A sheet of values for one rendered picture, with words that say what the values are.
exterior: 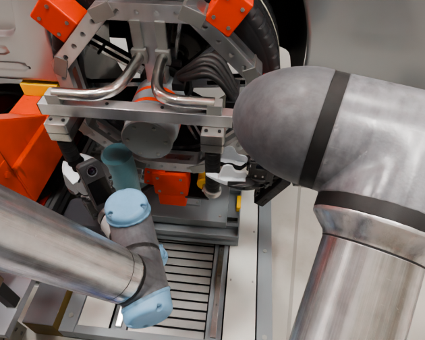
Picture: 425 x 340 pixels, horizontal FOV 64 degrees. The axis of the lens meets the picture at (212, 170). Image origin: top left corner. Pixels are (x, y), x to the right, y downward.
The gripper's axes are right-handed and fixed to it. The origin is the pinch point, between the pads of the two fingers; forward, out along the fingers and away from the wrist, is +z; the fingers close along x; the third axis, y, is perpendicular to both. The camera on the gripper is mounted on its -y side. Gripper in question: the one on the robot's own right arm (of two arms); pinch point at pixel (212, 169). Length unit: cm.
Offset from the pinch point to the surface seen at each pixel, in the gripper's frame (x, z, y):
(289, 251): -28, -33, -83
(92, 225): -8, 43, -43
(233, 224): -29, -6, -66
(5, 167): -4, 59, -11
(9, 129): -14, 61, -6
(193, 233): -23, 11, -67
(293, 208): -53, -36, -83
